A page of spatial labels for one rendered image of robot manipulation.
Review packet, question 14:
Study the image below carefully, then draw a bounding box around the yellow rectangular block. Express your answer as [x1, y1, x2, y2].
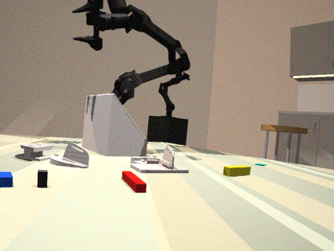
[223, 166, 251, 176]

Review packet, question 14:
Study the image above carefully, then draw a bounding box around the red rectangular bar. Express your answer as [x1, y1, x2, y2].
[122, 171, 147, 193]

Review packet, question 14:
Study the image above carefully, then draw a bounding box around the blue rectangular block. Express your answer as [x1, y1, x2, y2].
[0, 172, 13, 188]

